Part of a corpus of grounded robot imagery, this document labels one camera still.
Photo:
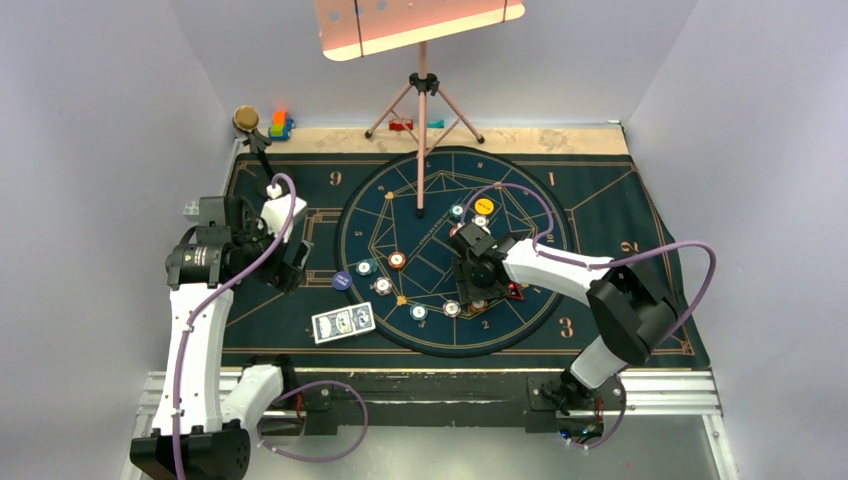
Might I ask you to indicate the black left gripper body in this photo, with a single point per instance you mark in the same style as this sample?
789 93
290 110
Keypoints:
285 276

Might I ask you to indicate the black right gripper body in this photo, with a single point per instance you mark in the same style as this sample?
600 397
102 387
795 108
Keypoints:
473 284

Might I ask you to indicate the red triangular dealer button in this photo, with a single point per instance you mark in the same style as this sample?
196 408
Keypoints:
515 292

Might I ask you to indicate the yellow big blind button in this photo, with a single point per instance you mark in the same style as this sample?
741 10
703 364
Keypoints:
484 206

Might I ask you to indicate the purple small blind button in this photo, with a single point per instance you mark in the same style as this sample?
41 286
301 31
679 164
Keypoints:
341 280

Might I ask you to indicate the blue playing card box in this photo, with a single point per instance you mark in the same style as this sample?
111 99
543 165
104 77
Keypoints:
343 323

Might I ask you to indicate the green poker chip stack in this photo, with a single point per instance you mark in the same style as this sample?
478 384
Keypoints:
418 312

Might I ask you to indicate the orange poker chip stack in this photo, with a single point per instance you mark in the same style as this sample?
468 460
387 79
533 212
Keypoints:
478 306

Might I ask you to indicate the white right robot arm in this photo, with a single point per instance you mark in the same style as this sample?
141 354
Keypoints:
632 309

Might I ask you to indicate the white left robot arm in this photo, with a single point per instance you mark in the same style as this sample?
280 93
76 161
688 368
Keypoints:
196 433

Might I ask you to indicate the round dark poker mat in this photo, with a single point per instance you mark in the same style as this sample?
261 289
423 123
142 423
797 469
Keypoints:
378 217

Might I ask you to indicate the dark green poker mat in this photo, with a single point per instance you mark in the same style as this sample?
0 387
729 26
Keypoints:
606 205

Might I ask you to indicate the colourful toy brick train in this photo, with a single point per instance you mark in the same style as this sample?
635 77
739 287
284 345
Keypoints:
281 126

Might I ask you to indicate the red teal toy blocks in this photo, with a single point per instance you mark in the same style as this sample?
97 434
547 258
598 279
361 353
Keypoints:
404 123

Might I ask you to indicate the round brass bell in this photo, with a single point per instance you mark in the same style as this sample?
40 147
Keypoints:
246 119

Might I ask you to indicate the pink music stand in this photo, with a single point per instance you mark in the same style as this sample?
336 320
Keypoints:
351 29

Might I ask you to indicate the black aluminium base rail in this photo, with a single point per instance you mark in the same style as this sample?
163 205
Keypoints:
482 397

